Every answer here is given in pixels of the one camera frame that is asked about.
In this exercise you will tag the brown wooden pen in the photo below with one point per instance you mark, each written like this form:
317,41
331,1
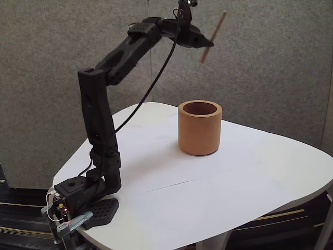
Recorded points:
216,28

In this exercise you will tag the controller board with red LED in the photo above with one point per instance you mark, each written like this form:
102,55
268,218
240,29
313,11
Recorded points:
61,207

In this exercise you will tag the grey metal table clamp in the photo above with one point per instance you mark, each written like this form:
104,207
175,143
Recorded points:
75,221

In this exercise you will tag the bare camera circuit board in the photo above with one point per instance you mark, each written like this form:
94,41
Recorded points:
190,2

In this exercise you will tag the white table leg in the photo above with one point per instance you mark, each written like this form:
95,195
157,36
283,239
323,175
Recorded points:
325,221
212,240

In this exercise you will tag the brown cylindrical pen holder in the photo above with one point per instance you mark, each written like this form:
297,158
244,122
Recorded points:
199,132

